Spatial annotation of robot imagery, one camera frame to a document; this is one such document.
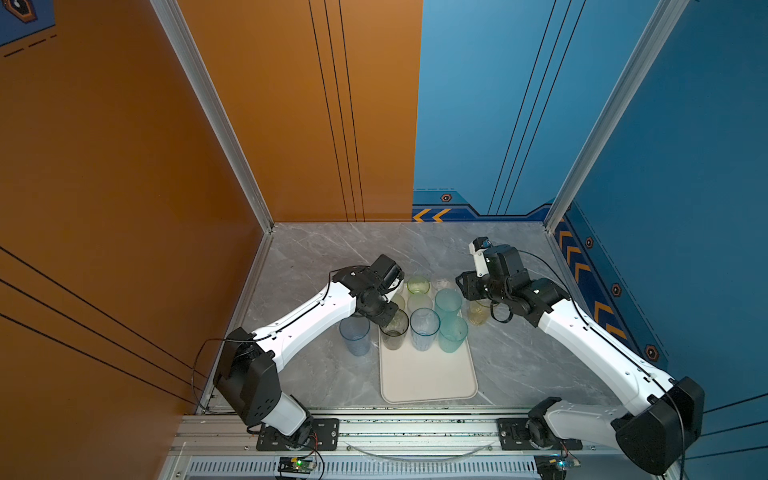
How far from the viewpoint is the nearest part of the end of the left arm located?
0.57 metres

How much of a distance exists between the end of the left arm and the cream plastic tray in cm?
14

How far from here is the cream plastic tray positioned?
2.69ft
